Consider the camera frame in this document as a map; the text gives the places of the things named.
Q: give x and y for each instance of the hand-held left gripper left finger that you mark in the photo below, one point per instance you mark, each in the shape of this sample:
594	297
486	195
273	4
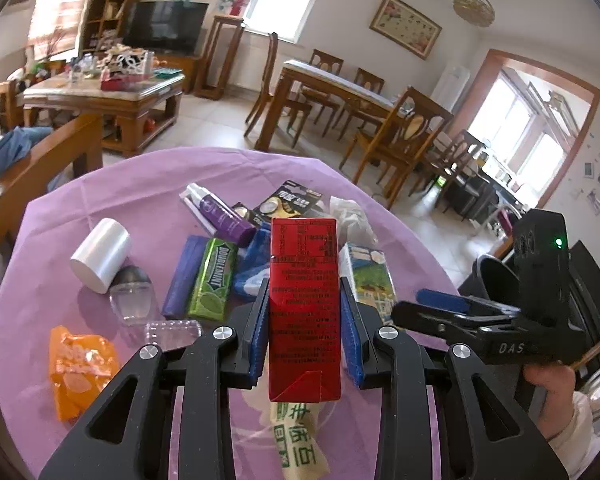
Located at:
257	332

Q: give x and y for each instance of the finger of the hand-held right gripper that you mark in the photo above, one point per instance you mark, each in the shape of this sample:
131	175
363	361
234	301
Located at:
442	300
430	320

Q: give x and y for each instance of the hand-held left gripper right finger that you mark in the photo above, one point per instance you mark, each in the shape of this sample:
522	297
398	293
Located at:
351	332

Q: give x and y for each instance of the red drink carton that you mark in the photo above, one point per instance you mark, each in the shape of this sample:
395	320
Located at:
305	310

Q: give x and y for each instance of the purple spray bottle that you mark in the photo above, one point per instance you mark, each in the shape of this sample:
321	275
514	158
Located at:
227	222

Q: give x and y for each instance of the person's right forearm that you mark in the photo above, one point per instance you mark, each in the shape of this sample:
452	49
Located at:
580	440

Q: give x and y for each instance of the person's right hand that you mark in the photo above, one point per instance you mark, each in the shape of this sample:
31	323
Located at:
547	395

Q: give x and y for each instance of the green and white carton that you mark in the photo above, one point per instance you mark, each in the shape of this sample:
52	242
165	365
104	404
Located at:
370	280

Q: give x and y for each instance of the blue packet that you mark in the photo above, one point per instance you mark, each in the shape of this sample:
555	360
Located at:
252	265

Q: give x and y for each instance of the green gum pack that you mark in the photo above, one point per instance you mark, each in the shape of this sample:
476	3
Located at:
212	280

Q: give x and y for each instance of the clear plastic blister tray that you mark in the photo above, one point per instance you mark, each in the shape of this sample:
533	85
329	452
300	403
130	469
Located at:
172	332

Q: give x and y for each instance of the purple gum pack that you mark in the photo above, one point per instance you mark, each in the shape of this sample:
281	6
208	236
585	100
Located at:
182	275

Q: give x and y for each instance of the dark seat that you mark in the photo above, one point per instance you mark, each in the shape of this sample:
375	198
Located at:
472	200

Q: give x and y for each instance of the crumpled clear plastic bag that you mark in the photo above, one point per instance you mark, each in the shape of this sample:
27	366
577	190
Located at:
350	220

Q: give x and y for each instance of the small coin battery card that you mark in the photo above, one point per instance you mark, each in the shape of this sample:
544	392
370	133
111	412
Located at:
247	215

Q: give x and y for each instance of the green printed paper wrapper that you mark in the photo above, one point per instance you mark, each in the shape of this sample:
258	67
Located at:
300	445

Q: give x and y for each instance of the small clear bottle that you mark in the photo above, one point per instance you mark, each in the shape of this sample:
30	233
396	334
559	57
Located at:
132	295

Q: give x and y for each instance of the black coin battery card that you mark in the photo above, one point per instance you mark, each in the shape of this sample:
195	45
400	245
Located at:
290	200

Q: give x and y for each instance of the balcony window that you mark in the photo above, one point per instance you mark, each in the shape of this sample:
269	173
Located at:
525	130

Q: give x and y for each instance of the white cylinder cap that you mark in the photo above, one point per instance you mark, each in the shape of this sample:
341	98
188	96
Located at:
100	255

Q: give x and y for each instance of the orange snack wrapper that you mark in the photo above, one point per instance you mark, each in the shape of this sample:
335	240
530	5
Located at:
75	370

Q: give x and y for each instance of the purple tablecloth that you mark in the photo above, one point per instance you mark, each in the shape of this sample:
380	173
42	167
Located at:
130	195

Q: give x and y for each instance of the white standing air conditioner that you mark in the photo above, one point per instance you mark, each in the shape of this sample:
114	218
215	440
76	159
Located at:
450	85

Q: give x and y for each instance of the wooden dining table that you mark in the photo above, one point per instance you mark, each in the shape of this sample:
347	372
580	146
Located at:
325	80

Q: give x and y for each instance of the wooden coffee table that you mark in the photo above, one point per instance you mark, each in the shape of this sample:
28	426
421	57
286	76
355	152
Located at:
130	105

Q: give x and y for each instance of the wooden sofa armrest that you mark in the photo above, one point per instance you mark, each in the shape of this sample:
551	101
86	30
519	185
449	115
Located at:
55	152

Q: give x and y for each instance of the ceiling lamp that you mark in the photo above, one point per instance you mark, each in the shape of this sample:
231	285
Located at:
475	7

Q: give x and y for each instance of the white lattice basket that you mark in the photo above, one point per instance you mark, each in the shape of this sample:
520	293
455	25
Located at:
127	62

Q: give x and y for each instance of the blue cloth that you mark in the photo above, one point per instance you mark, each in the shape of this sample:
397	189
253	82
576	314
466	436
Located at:
10	152

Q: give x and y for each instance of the tall wooden stand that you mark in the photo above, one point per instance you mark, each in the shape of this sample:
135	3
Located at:
225	22

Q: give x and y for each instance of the black television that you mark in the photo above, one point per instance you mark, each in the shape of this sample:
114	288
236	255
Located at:
165	27

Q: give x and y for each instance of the window blind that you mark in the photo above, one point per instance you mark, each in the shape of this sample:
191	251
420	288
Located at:
62	5

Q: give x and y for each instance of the framed wall picture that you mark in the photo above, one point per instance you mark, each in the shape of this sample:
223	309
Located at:
405	25

